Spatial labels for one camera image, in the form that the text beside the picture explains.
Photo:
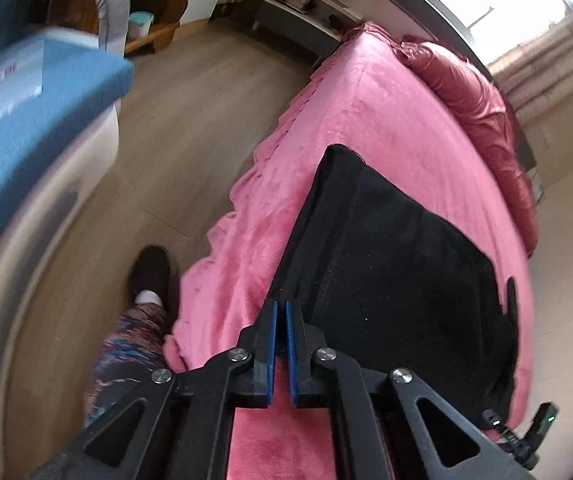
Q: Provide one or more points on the patterned curtain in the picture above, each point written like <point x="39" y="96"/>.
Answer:
<point x="546" y="70"/>

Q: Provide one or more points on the teal container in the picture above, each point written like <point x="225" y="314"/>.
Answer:
<point x="141" y="24"/>

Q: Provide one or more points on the pink bed blanket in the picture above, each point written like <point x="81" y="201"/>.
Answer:
<point x="366" y="110"/>

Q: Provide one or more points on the person's white sock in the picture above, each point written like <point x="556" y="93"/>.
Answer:
<point x="148" y="297"/>

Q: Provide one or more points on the white plastic packet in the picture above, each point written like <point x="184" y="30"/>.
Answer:
<point x="1" y="75"/>

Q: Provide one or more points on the person's patterned trouser leg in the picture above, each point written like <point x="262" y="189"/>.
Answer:
<point x="126" y="355"/>

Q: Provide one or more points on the grey chair back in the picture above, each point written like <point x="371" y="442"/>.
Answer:
<point x="109" y="5"/>

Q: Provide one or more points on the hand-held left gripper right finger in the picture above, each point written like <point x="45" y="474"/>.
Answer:
<point x="292" y="350"/>

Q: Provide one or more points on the blue seat cushion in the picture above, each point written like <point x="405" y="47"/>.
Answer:
<point x="66" y="110"/>

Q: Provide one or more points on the black pants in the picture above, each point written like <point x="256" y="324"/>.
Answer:
<point x="391" y="260"/>

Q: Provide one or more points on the dark bed headboard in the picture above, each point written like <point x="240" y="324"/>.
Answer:
<point x="441" y="25"/>

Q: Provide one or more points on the white shelf unit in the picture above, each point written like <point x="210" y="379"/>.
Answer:
<point x="301" y="5"/>

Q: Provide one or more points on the person's black shoe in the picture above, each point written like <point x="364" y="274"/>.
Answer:
<point x="150" y="267"/>

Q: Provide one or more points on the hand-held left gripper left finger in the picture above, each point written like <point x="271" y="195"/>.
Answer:
<point x="271" y="350"/>

